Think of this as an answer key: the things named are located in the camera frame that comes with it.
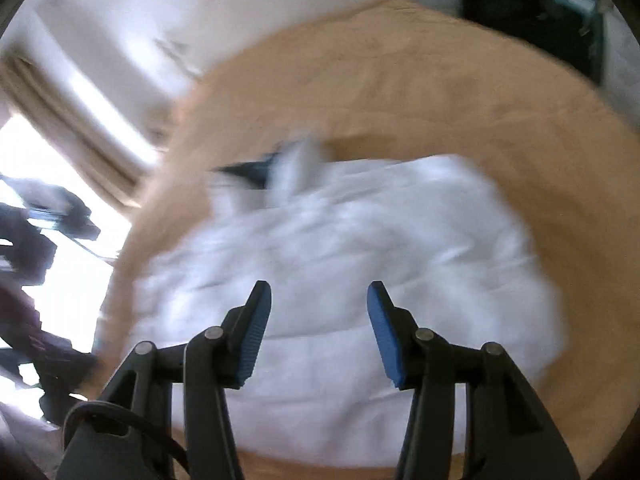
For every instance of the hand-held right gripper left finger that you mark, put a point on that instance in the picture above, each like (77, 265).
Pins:
(247, 345)

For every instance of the white quilted jacket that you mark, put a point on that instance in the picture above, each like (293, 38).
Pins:
(325, 240)

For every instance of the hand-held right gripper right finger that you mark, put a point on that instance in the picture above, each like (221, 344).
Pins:
(387, 345)

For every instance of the hanging dark clothes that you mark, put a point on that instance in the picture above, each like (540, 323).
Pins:
(35, 240)

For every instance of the beige curtain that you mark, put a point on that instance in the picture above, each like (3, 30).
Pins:
(75, 130)

